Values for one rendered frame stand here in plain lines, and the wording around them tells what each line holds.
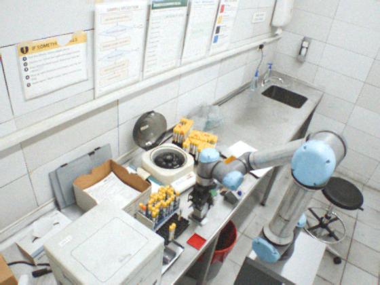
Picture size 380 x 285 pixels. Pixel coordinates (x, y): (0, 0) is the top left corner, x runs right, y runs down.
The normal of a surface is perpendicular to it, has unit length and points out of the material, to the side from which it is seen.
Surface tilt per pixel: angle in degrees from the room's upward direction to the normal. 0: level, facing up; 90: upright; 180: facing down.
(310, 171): 83
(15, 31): 90
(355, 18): 90
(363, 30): 90
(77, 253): 0
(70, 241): 0
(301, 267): 1
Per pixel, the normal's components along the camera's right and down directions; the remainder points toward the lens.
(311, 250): 0.11, -0.81
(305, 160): -0.66, 0.25
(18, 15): 0.82, 0.40
